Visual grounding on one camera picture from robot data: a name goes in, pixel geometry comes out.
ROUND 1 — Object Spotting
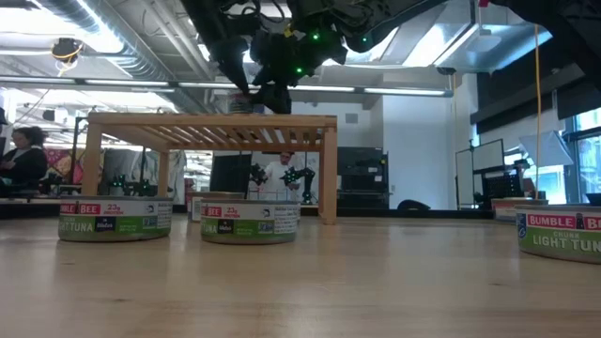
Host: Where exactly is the Bumble Bee tuna can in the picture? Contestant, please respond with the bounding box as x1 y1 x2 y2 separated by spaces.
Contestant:
515 203 601 266
57 194 175 244
199 199 302 246

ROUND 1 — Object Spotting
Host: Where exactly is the long ceiling light strip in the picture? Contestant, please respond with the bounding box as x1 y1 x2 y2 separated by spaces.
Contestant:
0 74 455 99

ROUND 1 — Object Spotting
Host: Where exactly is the wooden slatted shelf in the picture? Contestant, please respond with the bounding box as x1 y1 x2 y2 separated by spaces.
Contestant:
78 111 339 226

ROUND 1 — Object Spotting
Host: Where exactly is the pink patterned cloth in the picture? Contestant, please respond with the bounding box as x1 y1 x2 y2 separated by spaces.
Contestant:
44 147 86 187

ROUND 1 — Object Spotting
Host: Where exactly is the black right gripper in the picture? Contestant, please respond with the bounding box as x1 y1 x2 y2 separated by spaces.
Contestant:
180 0 351 116

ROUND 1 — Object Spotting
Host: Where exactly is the black and yellow ceiling reel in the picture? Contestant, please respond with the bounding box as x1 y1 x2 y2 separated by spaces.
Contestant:
50 37 85 66

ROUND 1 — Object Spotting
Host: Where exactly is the silver corrugated ceiling duct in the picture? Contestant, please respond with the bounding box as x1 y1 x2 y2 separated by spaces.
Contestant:
37 0 177 82

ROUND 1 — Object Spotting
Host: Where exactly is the black aluminium table frame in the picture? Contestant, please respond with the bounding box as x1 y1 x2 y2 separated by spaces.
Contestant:
0 200 517 221

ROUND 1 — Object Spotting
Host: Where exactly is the Wild Planet salmon can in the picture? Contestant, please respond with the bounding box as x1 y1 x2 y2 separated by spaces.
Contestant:
186 190 247 223
490 196 549 223
228 90 258 115

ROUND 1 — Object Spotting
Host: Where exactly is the silver rectangular ceiling duct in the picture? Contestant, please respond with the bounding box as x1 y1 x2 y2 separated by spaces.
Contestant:
398 0 554 75

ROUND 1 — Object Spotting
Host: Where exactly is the person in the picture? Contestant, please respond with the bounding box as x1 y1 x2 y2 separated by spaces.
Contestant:
262 150 301 204
0 125 50 198

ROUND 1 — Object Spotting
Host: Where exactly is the black standing panel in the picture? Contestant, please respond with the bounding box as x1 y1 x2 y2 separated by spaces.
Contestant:
208 152 254 194

